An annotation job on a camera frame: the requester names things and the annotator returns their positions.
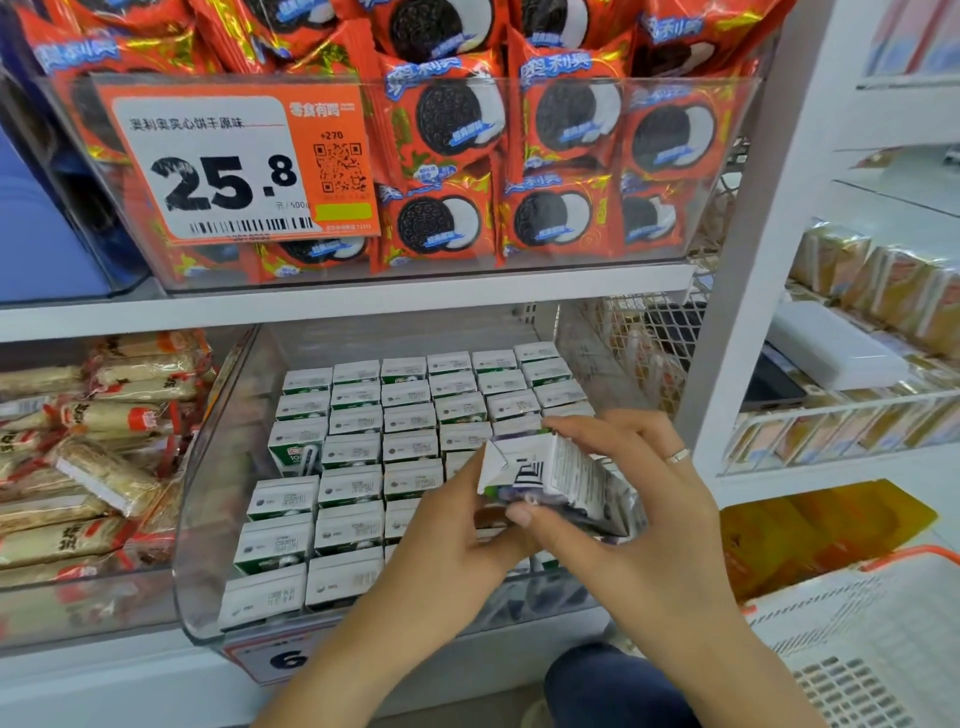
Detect blueberry juice carton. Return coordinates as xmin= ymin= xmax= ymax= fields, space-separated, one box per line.
xmin=475 ymin=430 xmax=644 ymax=539

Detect small orange price tag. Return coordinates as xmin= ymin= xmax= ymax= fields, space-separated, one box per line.
xmin=222 ymin=627 xmax=339 ymax=687

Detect rows of white juice cartons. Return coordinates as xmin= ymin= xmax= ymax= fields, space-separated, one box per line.
xmin=217 ymin=340 xmax=602 ymax=632

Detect person's blue jeans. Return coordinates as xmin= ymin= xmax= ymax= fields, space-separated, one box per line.
xmin=540 ymin=642 xmax=707 ymax=728

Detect yellow orange snack packet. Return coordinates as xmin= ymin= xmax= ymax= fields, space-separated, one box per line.
xmin=720 ymin=480 xmax=939 ymax=602

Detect white flat box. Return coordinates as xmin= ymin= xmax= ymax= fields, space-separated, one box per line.
xmin=765 ymin=300 xmax=912 ymax=392

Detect pile of yellow wafer bars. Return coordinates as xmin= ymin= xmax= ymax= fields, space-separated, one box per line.
xmin=0 ymin=330 xmax=215 ymax=590

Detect blue cardboard display box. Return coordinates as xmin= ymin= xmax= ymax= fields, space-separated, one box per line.
xmin=0 ymin=90 xmax=152 ymax=306

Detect stack of red cookie packets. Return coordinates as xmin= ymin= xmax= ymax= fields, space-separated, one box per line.
xmin=15 ymin=0 xmax=797 ymax=287

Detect large white orange price tag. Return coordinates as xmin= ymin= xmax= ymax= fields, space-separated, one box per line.
xmin=102 ymin=82 xmax=383 ymax=246

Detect clear plastic display bin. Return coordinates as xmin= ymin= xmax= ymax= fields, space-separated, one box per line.
xmin=0 ymin=330 xmax=242 ymax=654
xmin=172 ymin=303 xmax=662 ymax=647

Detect person's right hand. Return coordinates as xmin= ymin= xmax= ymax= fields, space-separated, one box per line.
xmin=502 ymin=408 xmax=740 ymax=639

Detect person's left hand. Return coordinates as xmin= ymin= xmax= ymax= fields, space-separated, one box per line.
xmin=357 ymin=450 xmax=534 ymax=654

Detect white wire mesh divider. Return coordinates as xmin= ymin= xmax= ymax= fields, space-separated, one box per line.
xmin=577 ymin=292 xmax=714 ymax=414

